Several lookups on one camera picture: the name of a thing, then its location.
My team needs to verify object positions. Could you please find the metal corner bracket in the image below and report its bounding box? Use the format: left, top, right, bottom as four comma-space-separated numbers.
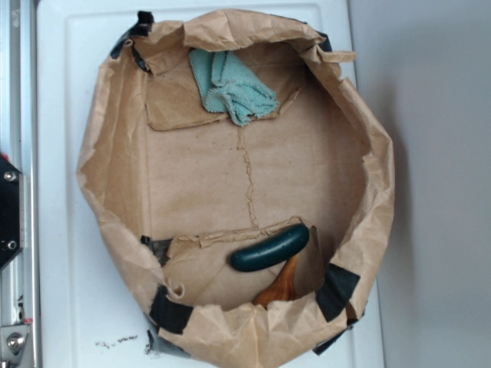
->
1, 324, 34, 367

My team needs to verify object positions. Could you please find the light blue cloth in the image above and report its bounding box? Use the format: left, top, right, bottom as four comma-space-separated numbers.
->
189, 49, 279, 127

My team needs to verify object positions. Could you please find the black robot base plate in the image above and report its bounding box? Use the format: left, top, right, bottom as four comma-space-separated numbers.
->
0, 153, 22, 271

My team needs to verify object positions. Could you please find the brown paper bag bin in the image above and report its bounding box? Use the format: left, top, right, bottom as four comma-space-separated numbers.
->
77, 9, 394, 367

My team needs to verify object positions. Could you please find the dark green cucumber toy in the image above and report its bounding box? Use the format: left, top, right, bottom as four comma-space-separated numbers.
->
229, 223, 310, 272

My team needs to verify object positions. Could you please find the aluminium frame rail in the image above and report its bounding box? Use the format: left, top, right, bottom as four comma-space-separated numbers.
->
1, 1, 42, 367

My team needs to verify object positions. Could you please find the wooden spoon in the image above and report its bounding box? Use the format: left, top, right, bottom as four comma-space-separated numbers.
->
252, 255, 300, 309

